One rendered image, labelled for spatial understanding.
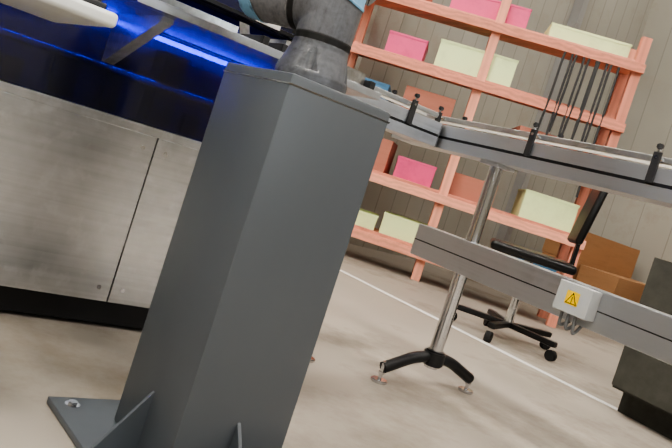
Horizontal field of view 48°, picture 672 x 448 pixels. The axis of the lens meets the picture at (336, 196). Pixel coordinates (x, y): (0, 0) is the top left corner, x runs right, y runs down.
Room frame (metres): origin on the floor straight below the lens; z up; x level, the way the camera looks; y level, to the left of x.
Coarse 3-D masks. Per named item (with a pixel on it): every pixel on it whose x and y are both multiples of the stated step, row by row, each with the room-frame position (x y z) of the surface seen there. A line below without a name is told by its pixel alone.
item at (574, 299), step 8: (560, 288) 2.25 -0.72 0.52; (568, 288) 2.23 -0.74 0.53; (576, 288) 2.20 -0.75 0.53; (584, 288) 2.18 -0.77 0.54; (560, 296) 2.24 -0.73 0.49; (568, 296) 2.22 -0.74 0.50; (576, 296) 2.20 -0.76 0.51; (584, 296) 2.18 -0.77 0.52; (592, 296) 2.16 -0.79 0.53; (600, 296) 2.18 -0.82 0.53; (552, 304) 2.26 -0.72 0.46; (560, 304) 2.23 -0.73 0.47; (568, 304) 2.21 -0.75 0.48; (576, 304) 2.19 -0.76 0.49; (584, 304) 2.17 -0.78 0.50; (592, 304) 2.17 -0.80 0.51; (568, 312) 2.20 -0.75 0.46; (576, 312) 2.18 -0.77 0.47; (584, 312) 2.16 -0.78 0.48; (592, 312) 2.18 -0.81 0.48; (592, 320) 2.18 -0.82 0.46
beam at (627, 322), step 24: (432, 240) 2.79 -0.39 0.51; (456, 240) 2.69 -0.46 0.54; (456, 264) 2.66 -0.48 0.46; (480, 264) 2.58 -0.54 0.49; (504, 264) 2.50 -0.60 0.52; (528, 264) 2.42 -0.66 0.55; (504, 288) 2.47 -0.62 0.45; (528, 288) 2.40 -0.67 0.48; (552, 288) 2.33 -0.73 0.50; (552, 312) 2.31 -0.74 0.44; (600, 312) 2.18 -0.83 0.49; (624, 312) 2.12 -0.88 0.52; (648, 312) 2.07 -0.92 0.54; (624, 336) 2.10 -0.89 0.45; (648, 336) 2.05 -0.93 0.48
